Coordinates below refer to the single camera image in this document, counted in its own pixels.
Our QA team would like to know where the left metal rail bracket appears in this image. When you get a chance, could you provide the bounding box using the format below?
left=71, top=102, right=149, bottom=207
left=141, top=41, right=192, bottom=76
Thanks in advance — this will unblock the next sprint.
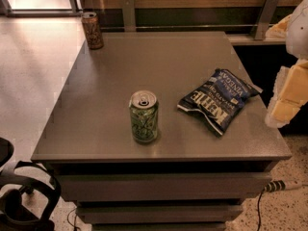
left=121, top=0, right=137, bottom=32

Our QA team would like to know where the right metal rail bracket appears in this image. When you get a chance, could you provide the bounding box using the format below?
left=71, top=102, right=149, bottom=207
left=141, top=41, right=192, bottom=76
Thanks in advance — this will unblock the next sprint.
left=251, top=0, right=279, bottom=40

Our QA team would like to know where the horizontal metal rail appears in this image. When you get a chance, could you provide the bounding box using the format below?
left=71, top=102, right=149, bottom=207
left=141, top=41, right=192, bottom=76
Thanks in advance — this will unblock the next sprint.
left=100, top=24, right=261, bottom=32

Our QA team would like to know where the black cable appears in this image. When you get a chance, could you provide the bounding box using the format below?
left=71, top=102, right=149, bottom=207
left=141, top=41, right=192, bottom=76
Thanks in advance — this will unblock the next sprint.
left=66, top=208, right=81, bottom=231
left=256, top=190, right=266, bottom=231

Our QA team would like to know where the metal rail bracket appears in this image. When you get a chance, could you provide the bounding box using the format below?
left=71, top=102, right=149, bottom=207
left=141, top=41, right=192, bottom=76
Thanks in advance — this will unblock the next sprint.
left=121, top=0, right=137, bottom=32
left=251, top=0, right=279, bottom=40

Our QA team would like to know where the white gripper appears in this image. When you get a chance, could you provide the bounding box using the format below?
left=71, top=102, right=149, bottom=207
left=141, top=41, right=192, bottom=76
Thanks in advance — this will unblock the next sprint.
left=265, top=0, right=308, bottom=128

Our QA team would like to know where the black and white power strip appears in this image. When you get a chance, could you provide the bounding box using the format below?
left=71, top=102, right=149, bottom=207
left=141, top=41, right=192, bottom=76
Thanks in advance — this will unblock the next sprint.
left=263, top=180, right=303, bottom=193

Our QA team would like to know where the green soda can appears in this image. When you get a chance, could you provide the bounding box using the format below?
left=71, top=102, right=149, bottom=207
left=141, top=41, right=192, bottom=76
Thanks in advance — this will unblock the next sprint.
left=129, top=90, right=159, bottom=143

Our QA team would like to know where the orange soda can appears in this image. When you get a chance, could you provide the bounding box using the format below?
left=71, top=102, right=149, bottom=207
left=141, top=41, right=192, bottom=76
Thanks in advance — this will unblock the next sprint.
left=81, top=12, right=104, bottom=49

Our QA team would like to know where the black cable right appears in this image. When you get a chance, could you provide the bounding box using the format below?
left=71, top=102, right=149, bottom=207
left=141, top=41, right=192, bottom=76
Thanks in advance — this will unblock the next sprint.
left=256, top=190, right=266, bottom=231

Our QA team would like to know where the window frame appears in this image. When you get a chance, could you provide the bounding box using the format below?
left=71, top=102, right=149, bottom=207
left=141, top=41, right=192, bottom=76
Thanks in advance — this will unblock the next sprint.
left=0, top=0, right=81, bottom=17

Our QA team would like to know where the black office chair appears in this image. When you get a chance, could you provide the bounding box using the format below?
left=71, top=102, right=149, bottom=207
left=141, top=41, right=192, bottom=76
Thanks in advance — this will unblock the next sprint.
left=0, top=138, right=62, bottom=231

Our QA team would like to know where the blue kettle chips bag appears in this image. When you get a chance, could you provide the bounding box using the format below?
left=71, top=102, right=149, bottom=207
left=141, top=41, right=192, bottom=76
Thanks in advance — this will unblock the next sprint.
left=177, top=68, right=263, bottom=136

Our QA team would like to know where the black cable left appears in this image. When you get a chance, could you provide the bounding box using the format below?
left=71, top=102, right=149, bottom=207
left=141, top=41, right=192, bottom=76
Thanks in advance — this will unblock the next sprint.
left=66, top=208, right=81, bottom=231

